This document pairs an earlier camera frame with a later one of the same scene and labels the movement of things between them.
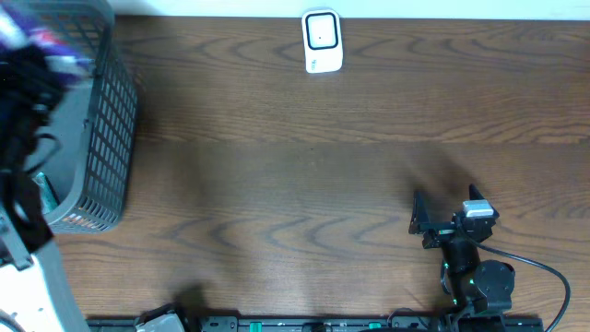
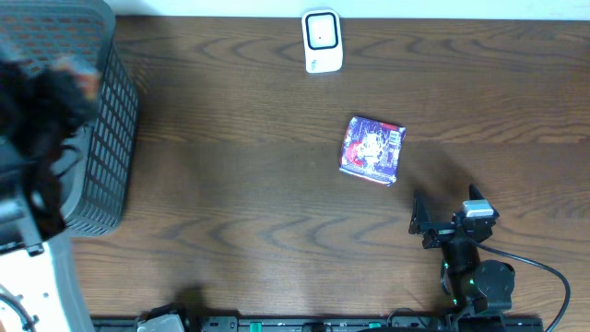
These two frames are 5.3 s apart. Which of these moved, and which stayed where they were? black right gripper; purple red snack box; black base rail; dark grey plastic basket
Moved: purple red snack box
Stayed: dark grey plastic basket; black base rail; black right gripper
